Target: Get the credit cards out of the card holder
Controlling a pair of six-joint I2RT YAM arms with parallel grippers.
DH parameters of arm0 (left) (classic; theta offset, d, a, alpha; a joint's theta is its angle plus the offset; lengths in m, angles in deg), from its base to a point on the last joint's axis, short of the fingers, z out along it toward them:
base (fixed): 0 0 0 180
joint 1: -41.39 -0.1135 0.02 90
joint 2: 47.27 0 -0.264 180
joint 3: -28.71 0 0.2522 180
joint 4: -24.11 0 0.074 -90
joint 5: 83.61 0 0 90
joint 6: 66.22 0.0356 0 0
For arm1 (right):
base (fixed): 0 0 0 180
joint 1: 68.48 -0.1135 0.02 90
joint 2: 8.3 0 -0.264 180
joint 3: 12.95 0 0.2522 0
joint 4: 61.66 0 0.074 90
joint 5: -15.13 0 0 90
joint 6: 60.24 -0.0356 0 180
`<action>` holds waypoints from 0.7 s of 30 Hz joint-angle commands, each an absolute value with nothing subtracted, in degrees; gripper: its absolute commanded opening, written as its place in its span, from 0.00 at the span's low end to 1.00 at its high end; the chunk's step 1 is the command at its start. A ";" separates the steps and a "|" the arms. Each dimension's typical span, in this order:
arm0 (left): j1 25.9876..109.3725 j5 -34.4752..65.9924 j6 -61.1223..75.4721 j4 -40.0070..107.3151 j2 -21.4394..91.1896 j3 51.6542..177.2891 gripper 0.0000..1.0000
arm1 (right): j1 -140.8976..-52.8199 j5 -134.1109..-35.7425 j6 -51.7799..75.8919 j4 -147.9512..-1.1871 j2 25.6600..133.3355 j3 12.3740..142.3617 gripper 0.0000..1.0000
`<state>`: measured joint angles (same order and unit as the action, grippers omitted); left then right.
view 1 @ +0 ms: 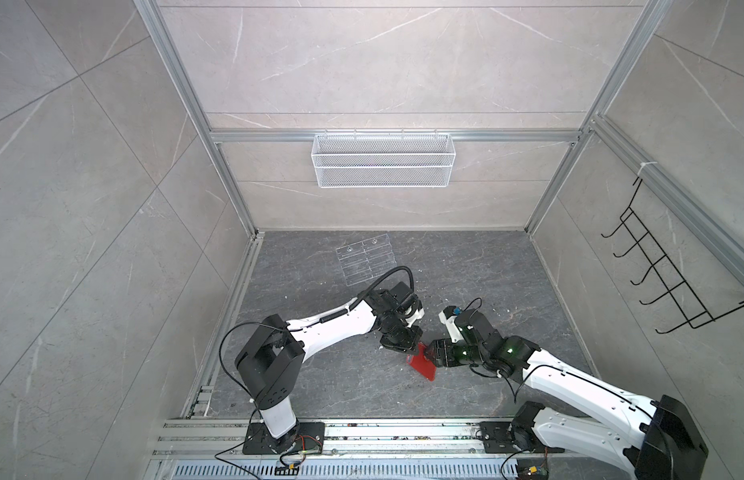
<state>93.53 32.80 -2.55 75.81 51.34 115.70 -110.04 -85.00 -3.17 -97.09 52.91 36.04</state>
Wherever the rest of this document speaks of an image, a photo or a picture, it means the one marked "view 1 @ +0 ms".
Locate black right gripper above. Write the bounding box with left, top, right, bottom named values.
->
left=422, top=337, right=488, bottom=368

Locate red leather card holder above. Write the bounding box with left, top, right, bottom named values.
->
left=407, top=342, right=437, bottom=382

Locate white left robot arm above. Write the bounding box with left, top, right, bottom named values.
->
left=234, top=282, right=424, bottom=442

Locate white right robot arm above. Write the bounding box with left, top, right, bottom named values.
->
left=424, top=306, right=709, bottom=479

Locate clear acrylic organizer tray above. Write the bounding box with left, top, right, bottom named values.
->
left=336, top=233, right=397, bottom=286

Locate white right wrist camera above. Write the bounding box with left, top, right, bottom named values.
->
left=439, top=306, right=464, bottom=343

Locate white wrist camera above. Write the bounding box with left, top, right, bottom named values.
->
left=439, top=306, right=464, bottom=343
left=404, top=301, right=425, bottom=328

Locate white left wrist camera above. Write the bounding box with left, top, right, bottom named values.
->
left=404, top=301, right=425, bottom=328

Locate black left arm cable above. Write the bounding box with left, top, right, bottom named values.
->
left=347, top=265, right=416, bottom=313

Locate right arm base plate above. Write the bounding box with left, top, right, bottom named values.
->
left=474, top=420, right=565, bottom=454

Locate white wire mesh basket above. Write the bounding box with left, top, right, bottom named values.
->
left=311, top=133, right=457, bottom=188

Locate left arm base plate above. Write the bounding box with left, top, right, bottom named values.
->
left=242, top=421, right=326, bottom=455

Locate black wire hook rack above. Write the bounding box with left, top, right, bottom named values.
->
left=600, top=177, right=744, bottom=335

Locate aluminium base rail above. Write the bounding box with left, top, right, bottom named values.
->
left=144, top=418, right=589, bottom=480

